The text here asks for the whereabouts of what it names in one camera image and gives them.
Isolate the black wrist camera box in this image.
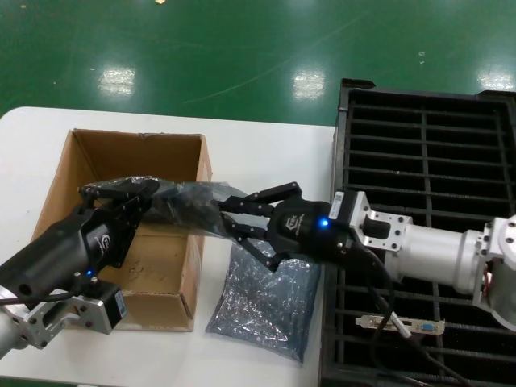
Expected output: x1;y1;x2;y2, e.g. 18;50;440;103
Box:
329;190;358;227
80;277;128;335

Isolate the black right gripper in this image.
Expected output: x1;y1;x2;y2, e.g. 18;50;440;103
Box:
219;182;389;276

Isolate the open brown cardboard box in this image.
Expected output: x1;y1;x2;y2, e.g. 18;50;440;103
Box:
31;128;212;332

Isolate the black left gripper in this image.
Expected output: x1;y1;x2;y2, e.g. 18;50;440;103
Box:
0;177;160;302

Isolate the black slotted plastic container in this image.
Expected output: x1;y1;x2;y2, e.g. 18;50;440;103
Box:
318;77;516;387

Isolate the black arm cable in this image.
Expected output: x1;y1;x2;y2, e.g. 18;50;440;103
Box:
0;289;78;304
354;241;477;387

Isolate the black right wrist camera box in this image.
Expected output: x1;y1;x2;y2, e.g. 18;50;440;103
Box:
329;190;358;227

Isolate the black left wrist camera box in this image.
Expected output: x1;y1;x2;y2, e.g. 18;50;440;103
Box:
80;277;128;335

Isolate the grey antistatic plastic bag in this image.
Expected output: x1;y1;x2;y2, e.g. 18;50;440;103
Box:
204;241;323;366
92;175;259;239

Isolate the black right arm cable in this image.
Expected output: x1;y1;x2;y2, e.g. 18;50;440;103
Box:
354;241;477;387

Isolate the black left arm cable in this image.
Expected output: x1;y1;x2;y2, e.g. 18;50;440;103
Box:
0;289;78;304

